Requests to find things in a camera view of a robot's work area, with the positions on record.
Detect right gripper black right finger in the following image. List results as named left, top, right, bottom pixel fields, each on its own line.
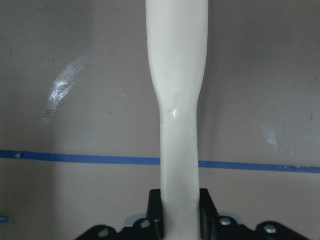
left=199, top=188, right=219, bottom=240

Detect white brush black bristles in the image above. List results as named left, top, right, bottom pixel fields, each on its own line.
left=145, top=0, right=209, bottom=240

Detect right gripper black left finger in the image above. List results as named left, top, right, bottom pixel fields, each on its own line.
left=147, top=189, right=164, bottom=240

